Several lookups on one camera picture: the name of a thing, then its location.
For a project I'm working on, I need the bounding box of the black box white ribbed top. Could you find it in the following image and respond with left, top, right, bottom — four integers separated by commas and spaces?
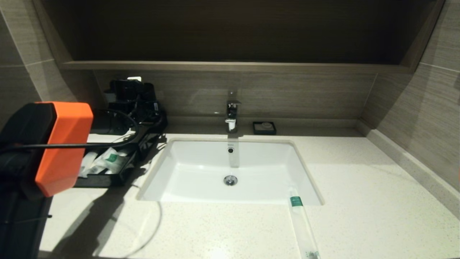
88, 110, 168, 161

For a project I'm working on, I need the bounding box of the black soap dish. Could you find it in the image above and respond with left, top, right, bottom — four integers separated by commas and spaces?
253, 122, 277, 136

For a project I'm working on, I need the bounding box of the wooden wall shelf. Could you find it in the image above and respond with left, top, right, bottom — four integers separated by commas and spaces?
32, 0, 445, 74

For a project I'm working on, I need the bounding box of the long green label packet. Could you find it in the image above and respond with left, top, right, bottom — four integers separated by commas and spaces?
289, 187, 321, 259

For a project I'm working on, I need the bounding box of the white sink basin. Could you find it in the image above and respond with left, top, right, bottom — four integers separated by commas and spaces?
137, 138, 324, 206

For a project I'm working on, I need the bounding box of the square shower cap packet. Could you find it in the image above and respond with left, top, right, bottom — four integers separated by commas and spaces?
93, 146, 133, 175

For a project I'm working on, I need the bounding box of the chrome faucet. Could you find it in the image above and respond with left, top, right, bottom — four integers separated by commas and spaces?
225, 91, 242, 134

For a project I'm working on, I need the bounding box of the small green label packet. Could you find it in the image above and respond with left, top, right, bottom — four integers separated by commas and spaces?
107, 160, 132, 175

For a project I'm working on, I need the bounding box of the long dental kit packet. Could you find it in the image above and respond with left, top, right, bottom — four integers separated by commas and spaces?
79, 151, 100, 178

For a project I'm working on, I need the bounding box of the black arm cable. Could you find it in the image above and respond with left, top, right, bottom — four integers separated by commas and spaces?
0, 108, 141, 152

